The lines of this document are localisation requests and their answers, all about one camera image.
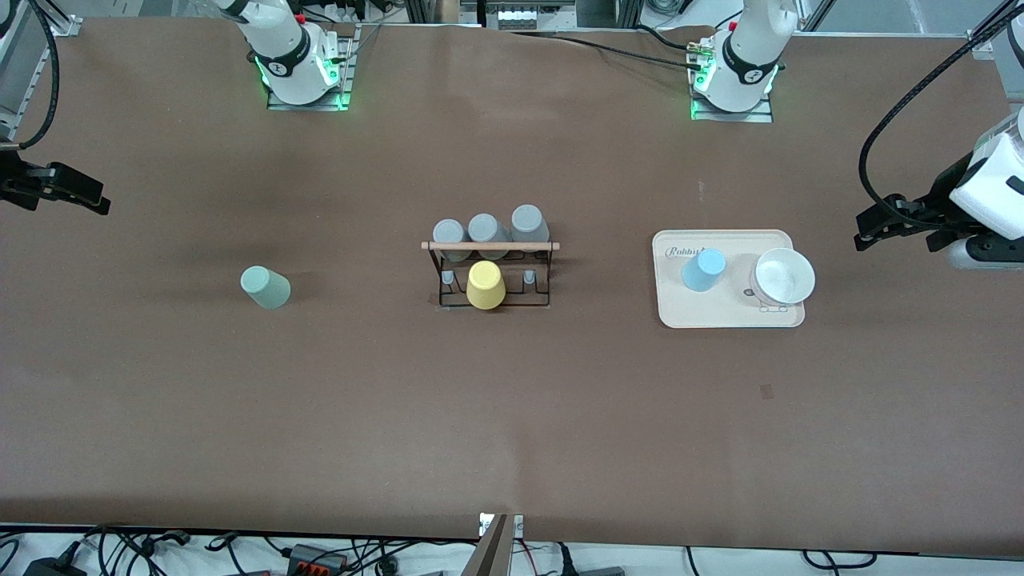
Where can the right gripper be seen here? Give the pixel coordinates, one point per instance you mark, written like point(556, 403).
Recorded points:
point(18, 181)

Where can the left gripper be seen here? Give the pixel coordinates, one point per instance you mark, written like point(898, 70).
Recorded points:
point(938, 205)

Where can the light blue cup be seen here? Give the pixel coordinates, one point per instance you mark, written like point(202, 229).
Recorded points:
point(704, 270)

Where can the pale green cup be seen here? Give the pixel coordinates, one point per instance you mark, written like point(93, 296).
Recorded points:
point(268, 288)

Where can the white bowl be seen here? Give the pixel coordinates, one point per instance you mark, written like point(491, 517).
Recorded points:
point(784, 276)

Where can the beige rabbit print tray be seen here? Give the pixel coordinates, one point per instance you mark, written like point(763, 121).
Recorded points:
point(688, 308)

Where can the grey cup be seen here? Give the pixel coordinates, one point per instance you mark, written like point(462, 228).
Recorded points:
point(486, 232)
point(529, 224)
point(450, 238)

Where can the black power adapter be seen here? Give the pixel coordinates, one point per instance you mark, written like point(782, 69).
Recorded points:
point(56, 566)

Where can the yellow cup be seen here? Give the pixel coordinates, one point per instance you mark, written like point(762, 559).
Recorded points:
point(486, 286)

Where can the grey power strip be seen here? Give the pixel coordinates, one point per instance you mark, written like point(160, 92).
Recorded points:
point(516, 18)

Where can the black orange connector box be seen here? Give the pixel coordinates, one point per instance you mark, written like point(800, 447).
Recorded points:
point(316, 558)

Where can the aluminium frame profile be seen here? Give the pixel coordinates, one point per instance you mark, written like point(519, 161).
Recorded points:
point(16, 88)
point(992, 32)

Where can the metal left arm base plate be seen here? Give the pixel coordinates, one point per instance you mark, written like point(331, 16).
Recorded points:
point(732, 117)

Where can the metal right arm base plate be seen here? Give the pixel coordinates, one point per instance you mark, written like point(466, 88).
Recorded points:
point(346, 76)

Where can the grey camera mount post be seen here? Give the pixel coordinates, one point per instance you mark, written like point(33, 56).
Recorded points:
point(492, 552)

